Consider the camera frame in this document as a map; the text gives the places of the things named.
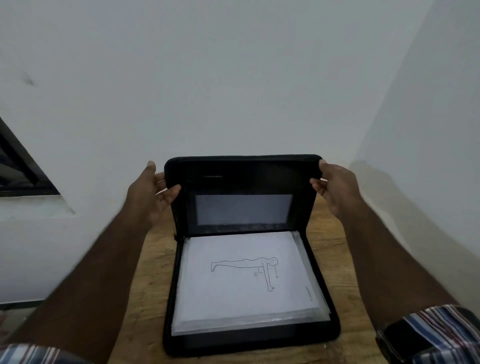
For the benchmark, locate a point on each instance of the person's left hand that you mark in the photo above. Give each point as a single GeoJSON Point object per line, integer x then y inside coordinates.
{"type": "Point", "coordinates": [144, 200]}

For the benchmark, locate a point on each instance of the person's right hand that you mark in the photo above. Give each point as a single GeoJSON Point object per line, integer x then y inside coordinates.
{"type": "Point", "coordinates": [341, 193]}

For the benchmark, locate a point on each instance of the person's right thumb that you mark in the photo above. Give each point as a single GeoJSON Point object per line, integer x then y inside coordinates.
{"type": "Point", "coordinates": [318, 185]}

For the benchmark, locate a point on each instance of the person's left thumb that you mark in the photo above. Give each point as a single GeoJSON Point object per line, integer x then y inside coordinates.
{"type": "Point", "coordinates": [170, 194]}

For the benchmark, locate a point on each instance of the black zip folder case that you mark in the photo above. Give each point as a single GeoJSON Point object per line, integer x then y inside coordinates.
{"type": "Point", "coordinates": [247, 176]}

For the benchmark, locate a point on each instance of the person's left forearm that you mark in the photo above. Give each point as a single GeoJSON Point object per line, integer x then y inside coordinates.
{"type": "Point", "coordinates": [90, 285]}

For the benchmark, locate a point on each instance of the person's right forearm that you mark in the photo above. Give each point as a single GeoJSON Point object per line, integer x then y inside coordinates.
{"type": "Point", "coordinates": [390, 266]}

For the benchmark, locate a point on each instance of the grey blank sheet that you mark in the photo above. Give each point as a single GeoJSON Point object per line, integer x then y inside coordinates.
{"type": "Point", "coordinates": [243, 210]}

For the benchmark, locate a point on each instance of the white paper with figure drawing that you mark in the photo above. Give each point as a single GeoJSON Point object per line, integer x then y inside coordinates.
{"type": "Point", "coordinates": [240, 285]}

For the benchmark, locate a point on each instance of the stack of clear plastic sleeves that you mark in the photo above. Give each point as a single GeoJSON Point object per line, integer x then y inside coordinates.
{"type": "Point", "coordinates": [320, 300]}

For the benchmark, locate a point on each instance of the black framed window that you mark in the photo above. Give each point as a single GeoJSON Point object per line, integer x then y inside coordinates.
{"type": "Point", "coordinates": [18, 168]}

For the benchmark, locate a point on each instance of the striped right shirt sleeve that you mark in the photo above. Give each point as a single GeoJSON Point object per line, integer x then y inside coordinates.
{"type": "Point", "coordinates": [438, 333]}

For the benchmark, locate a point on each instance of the striped shirt sleeve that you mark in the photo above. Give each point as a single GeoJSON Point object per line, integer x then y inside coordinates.
{"type": "Point", "coordinates": [33, 355]}
{"type": "Point", "coordinates": [438, 333]}

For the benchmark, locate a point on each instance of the striped left shirt sleeve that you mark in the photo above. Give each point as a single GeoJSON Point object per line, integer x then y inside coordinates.
{"type": "Point", "coordinates": [33, 355]}

